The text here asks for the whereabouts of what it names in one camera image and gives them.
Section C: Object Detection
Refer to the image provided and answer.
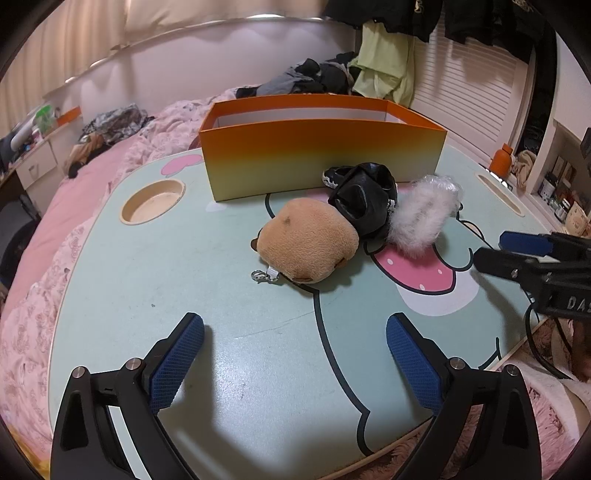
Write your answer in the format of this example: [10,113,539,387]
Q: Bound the black hanging clothes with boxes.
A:
[323,0,555,61]

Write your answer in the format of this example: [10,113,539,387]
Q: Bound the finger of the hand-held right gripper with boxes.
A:
[473,247,551,291]
[499,231,561,257]

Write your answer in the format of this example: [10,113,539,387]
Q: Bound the orange cardboard box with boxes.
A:
[198,95,448,202]

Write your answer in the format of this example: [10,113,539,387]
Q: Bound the white fur pom-pom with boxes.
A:
[387,181,462,257]

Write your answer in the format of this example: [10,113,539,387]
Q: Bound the white slatted panel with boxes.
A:
[411,34,532,162]

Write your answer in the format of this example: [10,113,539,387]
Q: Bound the pink bed blanket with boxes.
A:
[0,99,218,462]

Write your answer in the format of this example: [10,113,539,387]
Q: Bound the orange bottle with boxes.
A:
[490,143,514,176]

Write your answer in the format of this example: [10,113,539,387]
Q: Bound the black leather pouch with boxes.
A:
[322,162,399,240]

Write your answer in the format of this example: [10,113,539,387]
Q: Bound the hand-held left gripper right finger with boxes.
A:
[385,312,542,480]

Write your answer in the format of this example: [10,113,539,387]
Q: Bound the light green garment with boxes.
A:
[353,21,416,107]

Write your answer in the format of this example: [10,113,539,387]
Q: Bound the beige curtain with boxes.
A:
[0,0,324,125]

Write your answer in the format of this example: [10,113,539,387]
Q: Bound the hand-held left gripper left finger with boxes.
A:
[50,312,206,480]

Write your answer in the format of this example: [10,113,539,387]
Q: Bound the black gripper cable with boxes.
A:
[524,305,578,381]

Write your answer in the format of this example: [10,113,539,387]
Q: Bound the white wall shelf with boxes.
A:
[531,120,591,241]

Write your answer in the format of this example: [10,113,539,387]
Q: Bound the pink fluffy rug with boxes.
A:
[360,318,583,480]

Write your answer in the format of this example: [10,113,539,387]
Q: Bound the brown plush toy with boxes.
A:
[249,198,360,284]

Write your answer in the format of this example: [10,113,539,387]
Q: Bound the brown and black cloth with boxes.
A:
[65,134,109,178]

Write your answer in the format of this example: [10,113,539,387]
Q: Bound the black and white patterned cloth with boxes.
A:
[78,104,155,144]

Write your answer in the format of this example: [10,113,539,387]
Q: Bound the white nightstand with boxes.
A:
[16,138,61,190]

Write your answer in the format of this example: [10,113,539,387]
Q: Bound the clear plastic wrap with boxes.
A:
[418,174,464,208]

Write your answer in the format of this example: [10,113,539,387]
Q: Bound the pile of dark clothes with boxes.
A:
[235,53,365,99]

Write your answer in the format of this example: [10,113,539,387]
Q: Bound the beige crumpled cloth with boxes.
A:
[512,150,536,190]

